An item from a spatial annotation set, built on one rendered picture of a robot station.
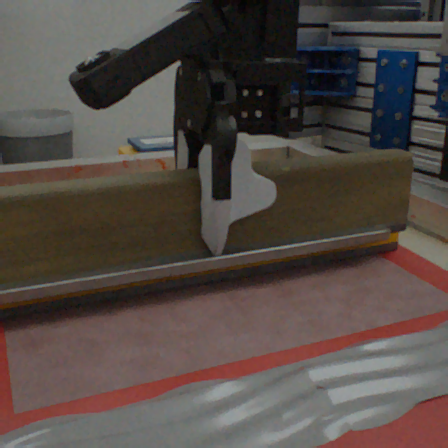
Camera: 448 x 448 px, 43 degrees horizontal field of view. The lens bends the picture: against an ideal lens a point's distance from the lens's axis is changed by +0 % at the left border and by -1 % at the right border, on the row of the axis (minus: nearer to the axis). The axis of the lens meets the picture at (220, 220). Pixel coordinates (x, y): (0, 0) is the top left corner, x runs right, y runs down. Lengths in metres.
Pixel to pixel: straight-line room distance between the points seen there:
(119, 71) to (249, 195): 0.13
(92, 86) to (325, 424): 0.26
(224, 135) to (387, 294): 0.19
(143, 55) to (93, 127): 3.56
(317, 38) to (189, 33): 0.77
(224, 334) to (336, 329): 0.08
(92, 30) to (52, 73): 0.38
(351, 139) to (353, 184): 0.64
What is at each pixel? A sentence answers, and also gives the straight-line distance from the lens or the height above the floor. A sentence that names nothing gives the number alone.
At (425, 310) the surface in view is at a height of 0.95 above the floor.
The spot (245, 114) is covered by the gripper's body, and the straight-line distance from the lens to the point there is 0.43.
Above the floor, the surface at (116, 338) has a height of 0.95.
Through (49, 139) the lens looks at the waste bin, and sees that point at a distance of 3.39.
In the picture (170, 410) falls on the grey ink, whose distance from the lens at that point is 0.34.
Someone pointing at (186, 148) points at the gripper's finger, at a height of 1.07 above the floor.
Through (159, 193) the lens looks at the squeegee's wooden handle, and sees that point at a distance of 0.43.
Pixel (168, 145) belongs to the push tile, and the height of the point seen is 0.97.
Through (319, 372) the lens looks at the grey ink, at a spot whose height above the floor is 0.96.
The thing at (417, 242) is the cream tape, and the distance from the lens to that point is 0.61.
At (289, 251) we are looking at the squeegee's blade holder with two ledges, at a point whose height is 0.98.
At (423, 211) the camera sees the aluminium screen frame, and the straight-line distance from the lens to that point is 0.64.
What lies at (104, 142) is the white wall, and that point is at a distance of 3.99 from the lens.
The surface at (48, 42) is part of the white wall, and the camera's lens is 3.87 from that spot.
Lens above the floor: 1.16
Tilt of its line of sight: 19 degrees down
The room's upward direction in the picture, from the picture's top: straight up
